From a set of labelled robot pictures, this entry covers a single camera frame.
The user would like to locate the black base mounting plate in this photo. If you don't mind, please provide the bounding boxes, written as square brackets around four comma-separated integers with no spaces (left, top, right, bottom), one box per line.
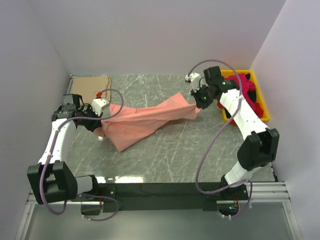
[70,182,250,214]

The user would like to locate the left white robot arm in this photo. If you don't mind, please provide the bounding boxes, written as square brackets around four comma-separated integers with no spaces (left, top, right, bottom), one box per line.
[27,94,109,204]

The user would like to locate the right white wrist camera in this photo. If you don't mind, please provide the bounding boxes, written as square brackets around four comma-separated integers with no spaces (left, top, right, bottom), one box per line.
[185,72,201,93]

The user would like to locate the brown cardboard sheet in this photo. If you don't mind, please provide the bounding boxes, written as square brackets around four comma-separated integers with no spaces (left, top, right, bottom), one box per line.
[69,75,112,104]

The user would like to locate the yellow plastic bin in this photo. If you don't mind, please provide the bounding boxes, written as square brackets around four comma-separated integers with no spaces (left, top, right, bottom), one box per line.
[219,69,271,125]

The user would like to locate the red t shirt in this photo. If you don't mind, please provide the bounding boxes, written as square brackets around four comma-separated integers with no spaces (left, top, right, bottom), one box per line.
[216,72,266,126]

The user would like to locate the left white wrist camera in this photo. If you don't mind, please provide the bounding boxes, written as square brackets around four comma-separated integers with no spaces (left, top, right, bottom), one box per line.
[91,98,110,118]

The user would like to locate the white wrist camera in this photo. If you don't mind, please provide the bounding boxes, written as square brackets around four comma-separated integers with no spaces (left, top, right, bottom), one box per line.
[185,72,201,93]
[91,98,110,118]

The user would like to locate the pink t shirt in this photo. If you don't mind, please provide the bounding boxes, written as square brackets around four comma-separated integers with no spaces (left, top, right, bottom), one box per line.
[93,93,200,152]

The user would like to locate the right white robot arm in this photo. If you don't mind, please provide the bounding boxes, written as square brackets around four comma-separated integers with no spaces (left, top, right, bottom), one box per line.
[185,66,280,200]

